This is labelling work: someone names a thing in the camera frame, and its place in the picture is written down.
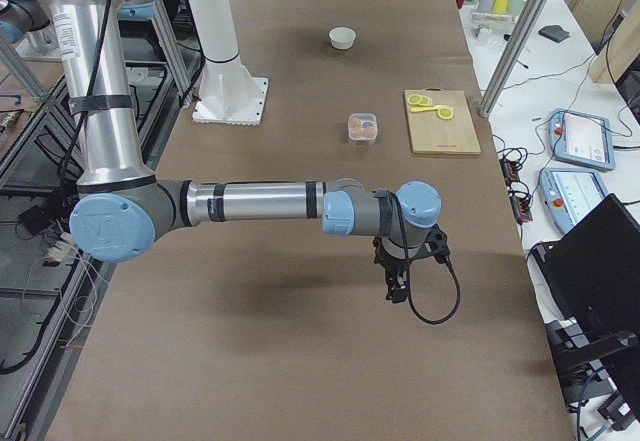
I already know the black monitor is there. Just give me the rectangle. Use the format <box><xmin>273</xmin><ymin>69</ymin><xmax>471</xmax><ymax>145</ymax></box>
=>
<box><xmin>541</xmin><ymin>194</ymin><xmax>639</xmax><ymax>336</ymax></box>

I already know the aluminium frame post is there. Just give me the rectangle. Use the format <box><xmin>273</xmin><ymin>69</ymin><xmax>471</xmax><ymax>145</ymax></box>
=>
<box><xmin>477</xmin><ymin>0</ymin><xmax>547</xmax><ymax>118</ymax></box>

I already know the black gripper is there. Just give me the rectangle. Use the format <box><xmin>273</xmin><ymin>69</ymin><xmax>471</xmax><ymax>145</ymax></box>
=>
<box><xmin>373</xmin><ymin>238</ymin><xmax>412</xmax><ymax>304</ymax></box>

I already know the small black square pad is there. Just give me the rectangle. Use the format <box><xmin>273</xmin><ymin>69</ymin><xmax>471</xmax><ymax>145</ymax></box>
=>
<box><xmin>538</xmin><ymin>25</ymin><xmax>571</xmax><ymax>43</ymax></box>

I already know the lemon slice lower stack front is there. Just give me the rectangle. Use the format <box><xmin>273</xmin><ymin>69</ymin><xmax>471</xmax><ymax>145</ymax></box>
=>
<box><xmin>406</xmin><ymin>93</ymin><xmax>423</xmax><ymax>106</ymax></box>

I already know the yellow cup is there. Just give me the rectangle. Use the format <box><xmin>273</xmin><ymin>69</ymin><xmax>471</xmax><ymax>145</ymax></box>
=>
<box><xmin>492</xmin><ymin>0</ymin><xmax>509</xmax><ymax>14</ymax></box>

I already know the blue teach pendant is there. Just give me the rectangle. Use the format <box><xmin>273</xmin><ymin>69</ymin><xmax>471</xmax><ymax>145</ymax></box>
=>
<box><xmin>549</xmin><ymin>109</ymin><xmax>616</xmax><ymax>171</ymax></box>
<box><xmin>540</xmin><ymin>168</ymin><xmax>608</xmax><ymax>234</ymax></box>

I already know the blue teach pendant near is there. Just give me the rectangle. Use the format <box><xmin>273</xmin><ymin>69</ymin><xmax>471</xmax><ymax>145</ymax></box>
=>
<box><xmin>540</xmin><ymin>168</ymin><xmax>608</xmax><ymax>234</ymax></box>

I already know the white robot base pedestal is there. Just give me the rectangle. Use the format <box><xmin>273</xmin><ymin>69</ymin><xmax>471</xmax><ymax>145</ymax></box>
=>
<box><xmin>188</xmin><ymin>0</ymin><xmax>269</xmax><ymax>126</ymax></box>

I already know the clear plastic egg box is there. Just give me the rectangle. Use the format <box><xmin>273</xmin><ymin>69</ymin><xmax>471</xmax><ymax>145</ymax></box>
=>
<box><xmin>347</xmin><ymin>113</ymin><xmax>378</xmax><ymax>146</ymax></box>

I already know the wooden cutting board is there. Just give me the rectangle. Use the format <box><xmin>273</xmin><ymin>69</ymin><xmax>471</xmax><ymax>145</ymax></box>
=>
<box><xmin>404</xmin><ymin>89</ymin><xmax>481</xmax><ymax>155</ymax></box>

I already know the yellow plastic knife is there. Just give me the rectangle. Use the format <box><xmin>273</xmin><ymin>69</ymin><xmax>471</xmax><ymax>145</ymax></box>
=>
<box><xmin>409</xmin><ymin>105</ymin><xmax>448</xmax><ymax>113</ymax></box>

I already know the lemon slice near knife tip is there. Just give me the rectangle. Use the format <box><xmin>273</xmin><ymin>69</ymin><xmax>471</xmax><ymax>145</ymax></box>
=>
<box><xmin>436</xmin><ymin>106</ymin><xmax>454</xmax><ymax>120</ymax></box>

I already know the blue teach pendant far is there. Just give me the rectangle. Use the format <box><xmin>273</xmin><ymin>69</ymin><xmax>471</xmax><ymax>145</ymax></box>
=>
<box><xmin>549</xmin><ymin>109</ymin><xmax>616</xmax><ymax>171</ymax></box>

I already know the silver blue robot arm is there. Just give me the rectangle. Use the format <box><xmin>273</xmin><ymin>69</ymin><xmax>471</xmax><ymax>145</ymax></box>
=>
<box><xmin>1</xmin><ymin>0</ymin><xmax>58</xmax><ymax>54</ymax></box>
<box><xmin>149</xmin><ymin>0</ymin><xmax>457</xmax><ymax>293</ymax></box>

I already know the white round bowl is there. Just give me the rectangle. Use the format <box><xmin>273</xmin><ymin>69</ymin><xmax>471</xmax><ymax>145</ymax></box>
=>
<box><xmin>329</xmin><ymin>26</ymin><xmax>356</xmax><ymax>50</ymax></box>

